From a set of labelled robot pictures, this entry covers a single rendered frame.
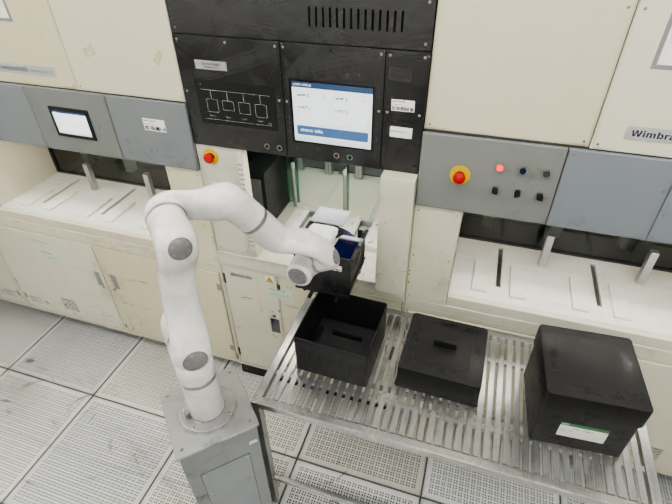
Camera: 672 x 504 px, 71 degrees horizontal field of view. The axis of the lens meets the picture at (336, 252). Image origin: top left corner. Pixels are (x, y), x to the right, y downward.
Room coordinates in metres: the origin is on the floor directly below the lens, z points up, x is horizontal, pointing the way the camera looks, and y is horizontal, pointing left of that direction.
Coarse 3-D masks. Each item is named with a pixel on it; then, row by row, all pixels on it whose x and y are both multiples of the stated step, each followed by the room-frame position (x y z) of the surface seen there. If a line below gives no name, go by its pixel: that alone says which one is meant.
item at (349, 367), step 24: (312, 312) 1.30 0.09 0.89; (336, 312) 1.36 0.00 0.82; (360, 312) 1.33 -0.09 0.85; (384, 312) 1.25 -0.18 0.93; (312, 336) 1.28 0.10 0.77; (336, 336) 1.28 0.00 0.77; (360, 336) 1.25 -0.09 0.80; (384, 336) 1.28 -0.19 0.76; (312, 360) 1.11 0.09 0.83; (336, 360) 1.08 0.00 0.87; (360, 360) 1.05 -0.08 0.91; (360, 384) 1.05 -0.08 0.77
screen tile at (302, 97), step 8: (296, 96) 1.58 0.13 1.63; (304, 96) 1.57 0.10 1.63; (312, 96) 1.56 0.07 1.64; (320, 96) 1.55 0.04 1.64; (328, 96) 1.55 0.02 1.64; (296, 104) 1.58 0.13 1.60; (312, 104) 1.56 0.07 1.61; (320, 104) 1.55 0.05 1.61; (328, 104) 1.55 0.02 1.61; (296, 112) 1.58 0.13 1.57; (304, 112) 1.57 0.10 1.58; (312, 112) 1.56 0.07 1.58; (320, 112) 1.56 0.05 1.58; (328, 112) 1.55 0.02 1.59; (304, 120) 1.57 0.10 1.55; (312, 120) 1.56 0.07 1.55; (320, 120) 1.56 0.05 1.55; (328, 120) 1.55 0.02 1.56
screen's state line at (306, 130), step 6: (300, 126) 1.58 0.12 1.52; (306, 126) 1.57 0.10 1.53; (300, 132) 1.58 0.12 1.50; (306, 132) 1.57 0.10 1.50; (312, 132) 1.57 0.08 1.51; (318, 132) 1.56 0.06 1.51; (324, 132) 1.55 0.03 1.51; (330, 132) 1.54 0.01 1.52; (336, 132) 1.54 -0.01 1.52; (342, 132) 1.53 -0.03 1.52; (348, 132) 1.52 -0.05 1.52; (354, 132) 1.52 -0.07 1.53; (360, 132) 1.51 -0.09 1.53; (336, 138) 1.54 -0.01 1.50; (342, 138) 1.53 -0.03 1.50; (348, 138) 1.52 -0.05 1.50; (354, 138) 1.52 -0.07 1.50; (360, 138) 1.51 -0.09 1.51; (366, 138) 1.50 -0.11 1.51
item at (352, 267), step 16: (320, 208) 1.44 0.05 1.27; (336, 224) 1.34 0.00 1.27; (352, 240) 1.35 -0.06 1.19; (352, 256) 1.28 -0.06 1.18; (320, 272) 1.29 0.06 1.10; (336, 272) 1.27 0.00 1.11; (352, 272) 1.29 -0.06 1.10; (304, 288) 1.31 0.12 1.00; (320, 288) 1.29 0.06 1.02; (336, 288) 1.27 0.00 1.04
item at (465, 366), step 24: (408, 336) 1.19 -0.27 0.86; (432, 336) 1.19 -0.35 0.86; (456, 336) 1.19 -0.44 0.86; (480, 336) 1.19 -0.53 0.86; (408, 360) 1.08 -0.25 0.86; (432, 360) 1.08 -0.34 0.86; (456, 360) 1.08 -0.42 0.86; (480, 360) 1.08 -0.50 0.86; (408, 384) 1.04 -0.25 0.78; (432, 384) 1.01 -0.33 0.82; (456, 384) 0.98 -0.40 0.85; (480, 384) 0.97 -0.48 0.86
